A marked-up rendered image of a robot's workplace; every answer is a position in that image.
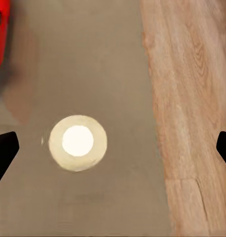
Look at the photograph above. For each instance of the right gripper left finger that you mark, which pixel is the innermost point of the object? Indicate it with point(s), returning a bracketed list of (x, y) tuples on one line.
[(9, 147)]

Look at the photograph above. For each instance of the coffee table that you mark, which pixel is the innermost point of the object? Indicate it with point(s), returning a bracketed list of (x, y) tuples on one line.
[(75, 88)]

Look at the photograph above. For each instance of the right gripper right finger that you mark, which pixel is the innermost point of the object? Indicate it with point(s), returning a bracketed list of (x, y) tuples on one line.
[(221, 144)]

